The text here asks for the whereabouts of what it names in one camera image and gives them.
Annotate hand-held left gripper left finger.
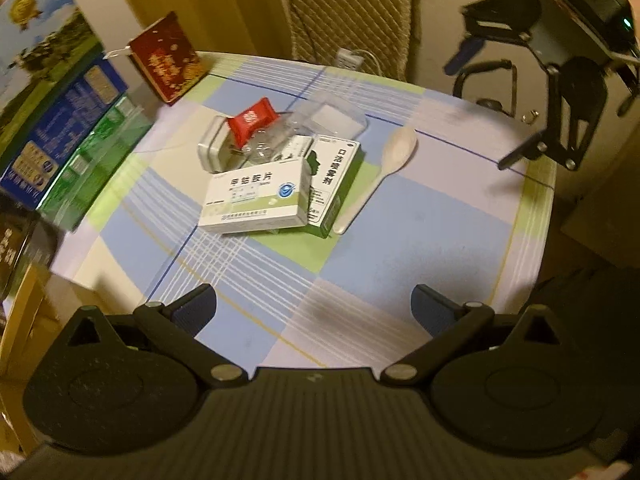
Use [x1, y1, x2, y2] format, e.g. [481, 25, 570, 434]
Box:
[65, 283, 247, 390]

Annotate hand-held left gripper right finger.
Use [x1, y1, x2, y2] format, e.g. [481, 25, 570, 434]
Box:
[382, 284, 573, 387]

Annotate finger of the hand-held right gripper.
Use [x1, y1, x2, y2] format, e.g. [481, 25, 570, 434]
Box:
[444, 0, 543, 75]
[497, 127, 576, 172]

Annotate clear plastic tray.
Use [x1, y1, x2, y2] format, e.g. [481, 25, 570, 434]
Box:
[235, 100, 368, 162]

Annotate white ointment box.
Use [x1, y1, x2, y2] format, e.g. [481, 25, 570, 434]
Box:
[277, 135, 315, 163]

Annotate red snack packet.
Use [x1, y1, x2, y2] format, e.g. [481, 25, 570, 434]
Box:
[227, 100, 281, 148]

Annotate plaid desktop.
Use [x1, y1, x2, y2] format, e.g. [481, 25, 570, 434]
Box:
[50, 50, 558, 376]

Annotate white spoon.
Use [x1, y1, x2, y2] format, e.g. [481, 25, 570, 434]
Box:
[332, 126, 418, 235]

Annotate quilted beige cloth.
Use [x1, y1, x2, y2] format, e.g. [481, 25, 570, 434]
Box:
[275, 0, 423, 86]

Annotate white power strip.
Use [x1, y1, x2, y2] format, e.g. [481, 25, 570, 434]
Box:
[334, 47, 366, 69]

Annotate white tablet medicine box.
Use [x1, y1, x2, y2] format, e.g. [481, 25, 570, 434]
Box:
[198, 157, 313, 235]

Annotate white charger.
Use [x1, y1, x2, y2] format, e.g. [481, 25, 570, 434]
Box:
[196, 115, 242, 173]

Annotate white green spray box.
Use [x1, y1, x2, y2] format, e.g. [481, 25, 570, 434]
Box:
[305, 135, 362, 239]

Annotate green drink pack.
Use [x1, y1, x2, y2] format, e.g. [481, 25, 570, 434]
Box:
[37, 95, 153, 233]

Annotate cardboard box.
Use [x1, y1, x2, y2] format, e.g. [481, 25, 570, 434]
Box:
[0, 260, 68, 461]

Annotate blue milk carton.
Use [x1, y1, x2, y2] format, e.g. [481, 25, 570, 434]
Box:
[0, 0, 128, 211]

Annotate yellow curtain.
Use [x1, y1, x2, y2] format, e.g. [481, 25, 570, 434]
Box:
[65, 0, 295, 86]

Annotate red gift box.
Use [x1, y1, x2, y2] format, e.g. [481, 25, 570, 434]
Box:
[127, 10, 208, 107]

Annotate black curved metal frame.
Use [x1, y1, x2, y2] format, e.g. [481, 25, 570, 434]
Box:
[452, 59, 520, 112]

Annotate white cable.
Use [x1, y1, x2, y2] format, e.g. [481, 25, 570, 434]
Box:
[360, 50, 388, 76]

